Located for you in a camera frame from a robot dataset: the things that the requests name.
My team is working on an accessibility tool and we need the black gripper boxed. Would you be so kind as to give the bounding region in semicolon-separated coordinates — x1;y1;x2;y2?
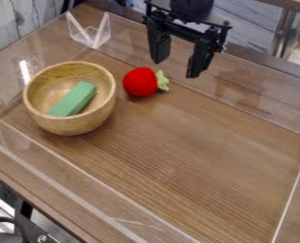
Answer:
143;0;233;79

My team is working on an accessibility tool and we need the brown wooden bowl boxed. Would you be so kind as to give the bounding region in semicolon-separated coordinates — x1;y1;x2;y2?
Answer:
23;61;116;136

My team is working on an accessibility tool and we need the red plush strawberry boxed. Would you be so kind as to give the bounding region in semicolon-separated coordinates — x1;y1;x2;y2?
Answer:
122;67;170;97

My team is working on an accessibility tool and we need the clear acrylic corner bracket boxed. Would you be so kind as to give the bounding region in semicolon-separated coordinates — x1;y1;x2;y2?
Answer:
64;11;111;49

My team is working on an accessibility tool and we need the clear acrylic tray wall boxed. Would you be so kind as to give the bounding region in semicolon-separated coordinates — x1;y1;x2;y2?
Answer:
0;120;199;243

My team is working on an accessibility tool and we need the green rectangular block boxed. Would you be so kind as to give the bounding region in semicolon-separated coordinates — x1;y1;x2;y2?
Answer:
48;81;96;117

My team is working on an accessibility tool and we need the black table leg bracket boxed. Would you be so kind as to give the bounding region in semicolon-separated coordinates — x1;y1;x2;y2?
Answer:
0;201;60;243

